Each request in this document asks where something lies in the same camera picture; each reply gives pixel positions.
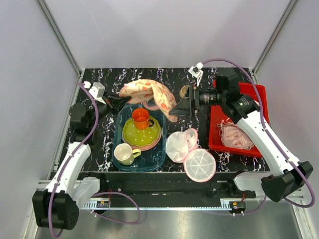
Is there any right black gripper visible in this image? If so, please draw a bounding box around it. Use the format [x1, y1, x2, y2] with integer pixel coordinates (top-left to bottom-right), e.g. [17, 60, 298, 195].
[169, 83, 226, 117]

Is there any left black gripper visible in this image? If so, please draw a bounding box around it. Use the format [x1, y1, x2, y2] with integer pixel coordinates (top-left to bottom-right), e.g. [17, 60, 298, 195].
[88, 91, 132, 128]

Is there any floral pink laundry bag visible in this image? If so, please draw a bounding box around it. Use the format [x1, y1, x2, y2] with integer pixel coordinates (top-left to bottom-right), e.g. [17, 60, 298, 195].
[119, 79, 177, 122]

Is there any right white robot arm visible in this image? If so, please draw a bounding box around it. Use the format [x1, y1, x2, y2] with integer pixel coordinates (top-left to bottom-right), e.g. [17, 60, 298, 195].
[169, 76, 314, 202]

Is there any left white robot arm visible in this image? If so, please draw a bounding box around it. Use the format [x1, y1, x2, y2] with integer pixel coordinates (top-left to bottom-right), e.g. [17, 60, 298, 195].
[32, 93, 131, 230]

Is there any pink satin bra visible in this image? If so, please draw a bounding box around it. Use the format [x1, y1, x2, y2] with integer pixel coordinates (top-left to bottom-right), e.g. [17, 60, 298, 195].
[217, 118, 255, 150]

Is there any white mesh laundry bag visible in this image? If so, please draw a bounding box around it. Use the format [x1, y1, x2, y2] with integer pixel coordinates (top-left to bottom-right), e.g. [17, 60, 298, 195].
[165, 128, 216, 183]

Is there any beige ceramic mug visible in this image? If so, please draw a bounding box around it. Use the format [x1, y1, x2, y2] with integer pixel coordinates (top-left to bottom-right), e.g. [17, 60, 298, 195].
[179, 85, 188, 99]

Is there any orange plastic cup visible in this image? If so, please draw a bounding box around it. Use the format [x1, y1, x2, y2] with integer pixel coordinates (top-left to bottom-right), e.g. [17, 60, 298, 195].
[132, 108, 155, 129]

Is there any green dotted bowl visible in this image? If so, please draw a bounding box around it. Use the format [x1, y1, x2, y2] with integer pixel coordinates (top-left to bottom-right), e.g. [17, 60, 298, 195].
[122, 116, 161, 147]

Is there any pink plate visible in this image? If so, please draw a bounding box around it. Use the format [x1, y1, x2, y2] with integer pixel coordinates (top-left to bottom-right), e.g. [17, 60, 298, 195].
[122, 131, 162, 151]

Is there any blue transparent plastic bin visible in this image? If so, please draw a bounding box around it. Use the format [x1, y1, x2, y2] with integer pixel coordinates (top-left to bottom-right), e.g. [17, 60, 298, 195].
[112, 104, 167, 173]

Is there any red plastic tray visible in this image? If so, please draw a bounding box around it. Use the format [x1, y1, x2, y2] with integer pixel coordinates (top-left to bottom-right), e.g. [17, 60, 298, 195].
[208, 85, 269, 158]

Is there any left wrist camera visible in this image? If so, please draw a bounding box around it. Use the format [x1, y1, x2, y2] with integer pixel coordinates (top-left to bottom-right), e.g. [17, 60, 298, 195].
[83, 81, 106, 104]

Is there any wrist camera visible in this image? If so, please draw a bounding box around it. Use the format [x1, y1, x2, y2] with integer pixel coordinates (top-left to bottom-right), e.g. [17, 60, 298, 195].
[188, 62, 203, 87]
[83, 81, 106, 104]

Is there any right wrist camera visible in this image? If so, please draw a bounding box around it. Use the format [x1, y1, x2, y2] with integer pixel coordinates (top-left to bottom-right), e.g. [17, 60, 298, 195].
[188, 62, 203, 87]

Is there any cream mug yellow handle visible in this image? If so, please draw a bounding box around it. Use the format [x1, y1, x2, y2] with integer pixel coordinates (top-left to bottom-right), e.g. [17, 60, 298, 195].
[114, 143, 142, 166]

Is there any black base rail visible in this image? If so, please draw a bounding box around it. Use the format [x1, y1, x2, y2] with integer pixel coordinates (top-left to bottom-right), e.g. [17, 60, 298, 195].
[77, 172, 256, 199]

